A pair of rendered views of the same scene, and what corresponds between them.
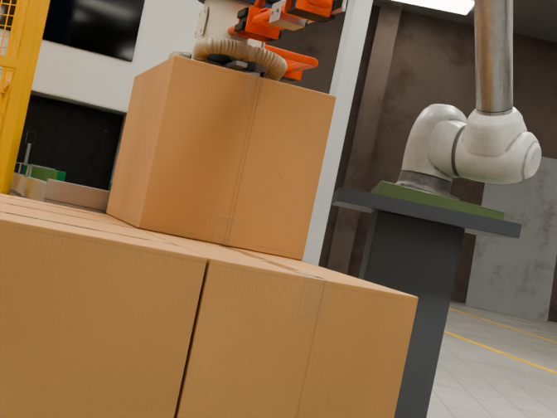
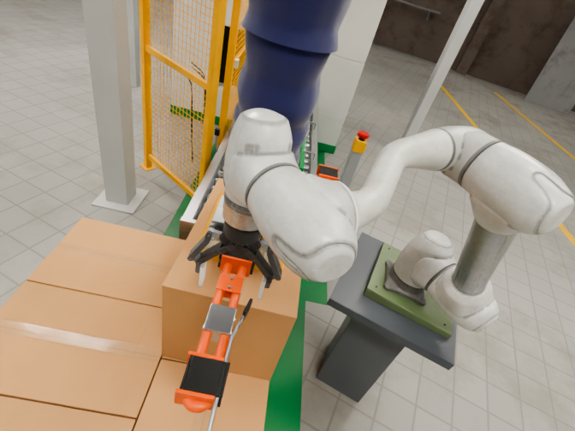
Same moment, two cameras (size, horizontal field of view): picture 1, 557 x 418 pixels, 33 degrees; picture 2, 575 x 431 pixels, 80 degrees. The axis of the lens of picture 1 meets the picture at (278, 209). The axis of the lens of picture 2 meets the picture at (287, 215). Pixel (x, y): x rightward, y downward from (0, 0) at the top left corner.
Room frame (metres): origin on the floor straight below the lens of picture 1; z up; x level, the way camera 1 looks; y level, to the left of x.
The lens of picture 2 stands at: (1.62, -0.12, 1.77)
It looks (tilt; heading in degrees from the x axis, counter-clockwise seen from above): 38 degrees down; 14
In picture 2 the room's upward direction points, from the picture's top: 17 degrees clockwise
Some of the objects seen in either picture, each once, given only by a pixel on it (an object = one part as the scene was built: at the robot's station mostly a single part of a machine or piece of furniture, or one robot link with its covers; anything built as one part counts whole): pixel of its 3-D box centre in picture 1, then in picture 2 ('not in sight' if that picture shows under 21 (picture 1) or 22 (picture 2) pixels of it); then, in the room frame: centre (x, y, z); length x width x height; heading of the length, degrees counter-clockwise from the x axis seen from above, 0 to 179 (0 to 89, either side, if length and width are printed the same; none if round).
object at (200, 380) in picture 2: (308, 2); (199, 379); (1.91, 0.03, 1.07); 0.08 x 0.07 x 0.05; 19
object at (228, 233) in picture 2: not in sight; (241, 235); (2.09, 0.07, 1.31); 0.08 x 0.07 x 0.09; 109
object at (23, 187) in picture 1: (17, 198); (231, 138); (3.81, 1.04, 0.50); 2.31 x 0.05 x 0.19; 20
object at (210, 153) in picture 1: (210, 160); (242, 271); (2.48, 0.20, 0.75); 0.60 x 0.40 x 0.40; 18
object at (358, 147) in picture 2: not in sight; (334, 206); (3.53, 0.06, 0.50); 0.07 x 0.07 x 1.00; 20
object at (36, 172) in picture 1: (30, 174); not in sight; (4.17, 1.10, 0.60); 1.60 x 0.11 x 0.09; 20
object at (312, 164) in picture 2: not in sight; (311, 157); (4.04, 0.42, 0.50); 2.31 x 0.05 x 0.19; 20
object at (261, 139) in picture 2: not in sight; (261, 160); (2.08, 0.06, 1.49); 0.13 x 0.11 x 0.16; 53
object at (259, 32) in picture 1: (259, 25); (238, 256); (2.25, 0.13, 1.07); 0.10 x 0.08 x 0.06; 109
